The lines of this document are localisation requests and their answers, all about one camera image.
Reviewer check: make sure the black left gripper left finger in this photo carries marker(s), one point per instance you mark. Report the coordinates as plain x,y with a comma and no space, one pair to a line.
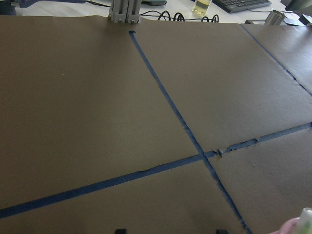
120,231

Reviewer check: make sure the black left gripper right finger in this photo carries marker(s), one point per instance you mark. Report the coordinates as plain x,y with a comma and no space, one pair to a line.
221,231

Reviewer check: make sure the green highlighter pen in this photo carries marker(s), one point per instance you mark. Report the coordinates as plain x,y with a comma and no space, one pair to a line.
304,224

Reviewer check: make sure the pink mesh pen holder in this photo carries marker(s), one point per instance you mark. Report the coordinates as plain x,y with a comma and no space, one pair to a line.
289,227

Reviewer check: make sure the steel cup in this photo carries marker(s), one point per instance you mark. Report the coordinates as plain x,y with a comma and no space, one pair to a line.
274,18

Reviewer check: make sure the clear bottle yellow liquid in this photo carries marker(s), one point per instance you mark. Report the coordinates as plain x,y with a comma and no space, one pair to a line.
200,7

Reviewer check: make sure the black keyboard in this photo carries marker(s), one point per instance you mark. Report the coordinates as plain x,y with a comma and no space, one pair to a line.
233,6

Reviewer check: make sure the grey aluminium frame post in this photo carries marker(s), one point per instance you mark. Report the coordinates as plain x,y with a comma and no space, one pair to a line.
124,11

